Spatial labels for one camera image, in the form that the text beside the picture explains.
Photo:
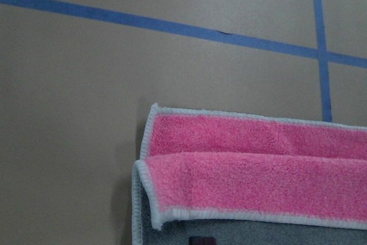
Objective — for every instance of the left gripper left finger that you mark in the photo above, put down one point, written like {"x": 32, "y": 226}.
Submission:
{"x": 196, "y": 240}

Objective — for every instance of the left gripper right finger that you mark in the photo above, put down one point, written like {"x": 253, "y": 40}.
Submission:
{"x": 208, "y": 240}

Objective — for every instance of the pink towel white edging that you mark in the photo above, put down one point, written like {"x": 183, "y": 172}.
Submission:
{"x": 248, "y": 179}

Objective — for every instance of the blue tape line lengthwise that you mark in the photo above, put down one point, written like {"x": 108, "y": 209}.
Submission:
{"x": 322, "y": 61}

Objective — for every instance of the blue tape line crosswise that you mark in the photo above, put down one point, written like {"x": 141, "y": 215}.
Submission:
{"x": 115, "y": 17}

